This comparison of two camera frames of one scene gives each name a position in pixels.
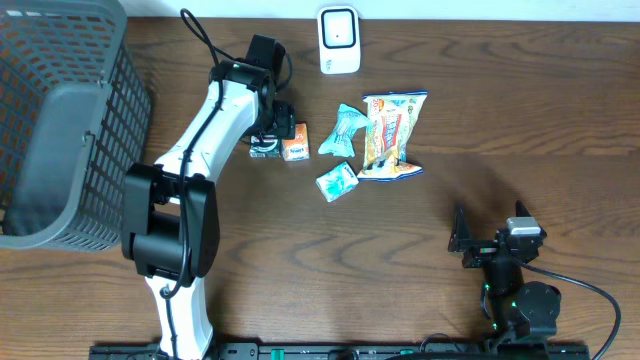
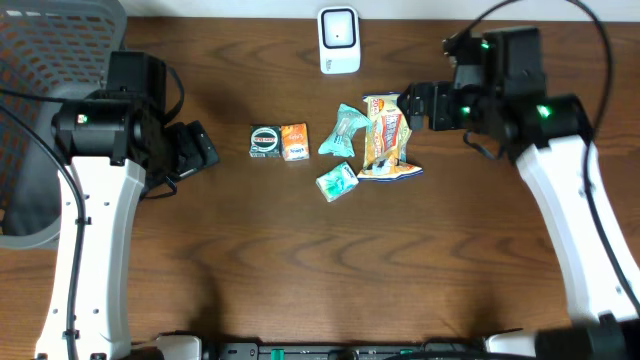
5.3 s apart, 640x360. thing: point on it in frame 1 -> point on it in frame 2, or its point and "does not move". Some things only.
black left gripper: x=286 y=126 -> x=183 y=135
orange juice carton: x=297 y=148 does not move
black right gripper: x=461 y=241 -> x=439 y=92
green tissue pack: x=337 y=182 does not move
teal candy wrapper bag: x=340 y=142 does not move
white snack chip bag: x=390 y=117 does not move
